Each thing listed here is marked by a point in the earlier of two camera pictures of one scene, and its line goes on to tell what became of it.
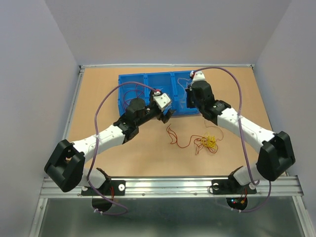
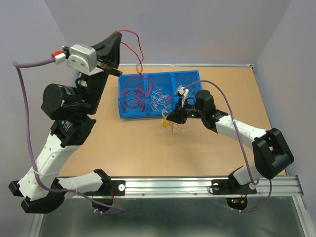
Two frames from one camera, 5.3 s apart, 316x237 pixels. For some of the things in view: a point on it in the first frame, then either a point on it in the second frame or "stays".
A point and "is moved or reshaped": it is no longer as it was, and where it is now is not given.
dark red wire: (131, 90) is moved or reshaped
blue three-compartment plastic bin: (141, 85) stays
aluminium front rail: (287, 186) stays
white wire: (185, 93) is moved or reshaped
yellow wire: (209, 141) is moved or reshaped
